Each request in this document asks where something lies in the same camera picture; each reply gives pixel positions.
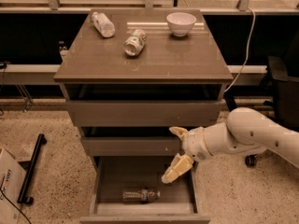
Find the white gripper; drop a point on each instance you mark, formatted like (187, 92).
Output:
(193, 143)

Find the clear water bottle red label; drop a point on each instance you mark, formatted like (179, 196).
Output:
(140, 195)

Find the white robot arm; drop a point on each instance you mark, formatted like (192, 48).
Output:
(219, 140)

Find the grey bottom drawer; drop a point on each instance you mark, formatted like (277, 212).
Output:
(177, 204)

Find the grey drawer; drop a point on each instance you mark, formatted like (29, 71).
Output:
(177, 204)
(132, 146)
(142, 114)

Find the grey middle drawer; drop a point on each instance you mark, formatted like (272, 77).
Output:
(132, 146)

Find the grey drawer cabinet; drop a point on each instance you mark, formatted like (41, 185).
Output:
(168, 69)

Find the grey top drawer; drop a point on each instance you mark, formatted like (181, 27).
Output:
(142, 114)

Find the clear plastic bottle white label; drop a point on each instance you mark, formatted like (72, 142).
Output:
(103, 24)

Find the small bottle behind cabinet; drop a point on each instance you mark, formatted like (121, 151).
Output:
(63, 49)

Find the green labelled can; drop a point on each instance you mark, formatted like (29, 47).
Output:
(135, 42)

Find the black office chair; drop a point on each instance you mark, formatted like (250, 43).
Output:
(280, 90)

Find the white bowl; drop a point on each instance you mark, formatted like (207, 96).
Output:
(180, 23)

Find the cardboard box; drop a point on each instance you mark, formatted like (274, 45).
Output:
(11, 178)

